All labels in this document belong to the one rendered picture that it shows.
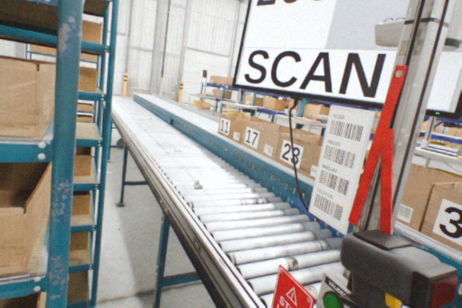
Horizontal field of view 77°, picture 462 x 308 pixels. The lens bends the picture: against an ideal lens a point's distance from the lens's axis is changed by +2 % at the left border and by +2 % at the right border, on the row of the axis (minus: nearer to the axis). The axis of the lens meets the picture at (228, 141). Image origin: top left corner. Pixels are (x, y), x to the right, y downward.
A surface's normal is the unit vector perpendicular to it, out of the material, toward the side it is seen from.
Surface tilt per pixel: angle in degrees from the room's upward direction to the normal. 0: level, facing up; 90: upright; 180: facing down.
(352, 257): 90
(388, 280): 90
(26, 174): 89
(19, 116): 90
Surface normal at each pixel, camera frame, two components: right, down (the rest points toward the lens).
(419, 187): -0.88, -0.05
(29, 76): 0.46, 0.22
